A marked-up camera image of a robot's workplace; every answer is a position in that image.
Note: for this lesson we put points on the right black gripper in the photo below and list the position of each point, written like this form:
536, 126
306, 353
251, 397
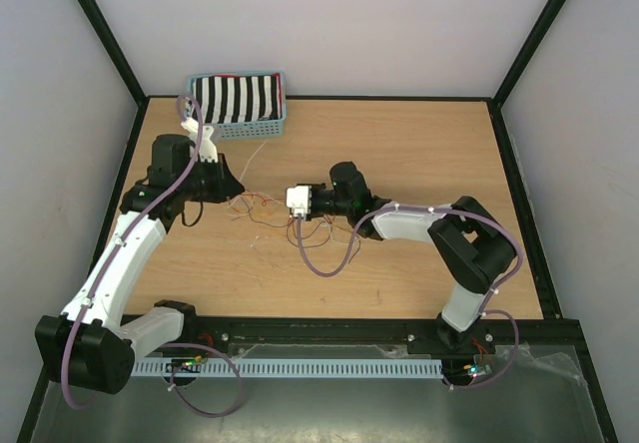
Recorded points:
317, 187

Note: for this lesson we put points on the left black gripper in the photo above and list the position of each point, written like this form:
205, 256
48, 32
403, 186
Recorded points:
227, 186

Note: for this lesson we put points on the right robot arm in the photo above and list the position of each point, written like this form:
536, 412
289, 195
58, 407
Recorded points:
479, 252

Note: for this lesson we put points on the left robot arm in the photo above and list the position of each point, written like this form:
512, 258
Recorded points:
88, 345

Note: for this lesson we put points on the black white striped cloth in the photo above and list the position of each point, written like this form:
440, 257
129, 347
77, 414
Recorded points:
203, 89

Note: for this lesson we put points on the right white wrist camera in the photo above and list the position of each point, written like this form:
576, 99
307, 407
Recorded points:
298, 200

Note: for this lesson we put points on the light blue slotted cable duct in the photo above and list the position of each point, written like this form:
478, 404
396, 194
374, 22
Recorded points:
292, 368

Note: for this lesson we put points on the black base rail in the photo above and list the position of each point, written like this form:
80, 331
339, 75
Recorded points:
420, 336

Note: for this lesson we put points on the black enclosure frame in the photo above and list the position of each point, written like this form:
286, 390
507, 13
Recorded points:
552, 329

